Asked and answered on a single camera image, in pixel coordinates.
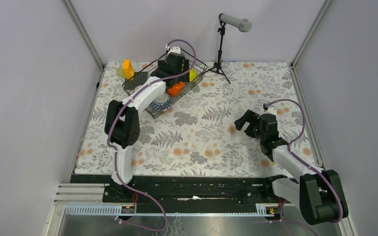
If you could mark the black wire dish rack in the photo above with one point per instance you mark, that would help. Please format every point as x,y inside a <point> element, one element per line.
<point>200,66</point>

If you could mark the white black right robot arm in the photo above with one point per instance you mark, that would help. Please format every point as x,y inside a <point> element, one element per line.
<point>318,194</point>

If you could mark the black microphone tripod stand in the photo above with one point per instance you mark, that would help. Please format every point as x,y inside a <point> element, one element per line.
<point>217,67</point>

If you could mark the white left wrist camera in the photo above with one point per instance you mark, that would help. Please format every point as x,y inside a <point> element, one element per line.
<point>175,50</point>

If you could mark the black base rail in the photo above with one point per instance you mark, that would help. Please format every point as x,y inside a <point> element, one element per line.
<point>191,195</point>

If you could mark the dark grey building baseplate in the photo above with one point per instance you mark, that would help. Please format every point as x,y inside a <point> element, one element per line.
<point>138,79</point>

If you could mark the yellow-green bowl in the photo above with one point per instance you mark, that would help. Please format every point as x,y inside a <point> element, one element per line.
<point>193,75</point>

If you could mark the grey microphone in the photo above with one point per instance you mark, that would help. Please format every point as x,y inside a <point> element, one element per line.
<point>243,25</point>

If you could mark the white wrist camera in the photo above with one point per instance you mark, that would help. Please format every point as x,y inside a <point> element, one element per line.
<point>175,50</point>
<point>268,109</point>

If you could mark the orange toy block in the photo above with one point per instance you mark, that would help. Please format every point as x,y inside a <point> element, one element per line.
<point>128,70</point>

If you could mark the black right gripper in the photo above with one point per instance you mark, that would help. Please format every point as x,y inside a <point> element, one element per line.
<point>249,117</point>

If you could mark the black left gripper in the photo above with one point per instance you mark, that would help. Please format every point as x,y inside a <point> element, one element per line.
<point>184,78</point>

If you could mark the dark teal bowl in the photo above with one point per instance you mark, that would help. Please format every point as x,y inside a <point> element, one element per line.
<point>185,54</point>

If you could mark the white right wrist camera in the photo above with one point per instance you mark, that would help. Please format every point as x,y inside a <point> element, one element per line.
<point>268,109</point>

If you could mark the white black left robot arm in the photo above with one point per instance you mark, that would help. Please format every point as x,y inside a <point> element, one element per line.
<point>122,124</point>

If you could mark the yellow-green small grid plate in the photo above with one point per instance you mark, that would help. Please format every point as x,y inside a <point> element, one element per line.
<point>120,73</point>

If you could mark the blue white patterned bowl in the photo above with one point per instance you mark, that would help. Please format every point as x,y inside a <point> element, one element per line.
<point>162,106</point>

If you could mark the orange bowl white inside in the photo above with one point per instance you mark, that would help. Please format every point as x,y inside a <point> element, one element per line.
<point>176,89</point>

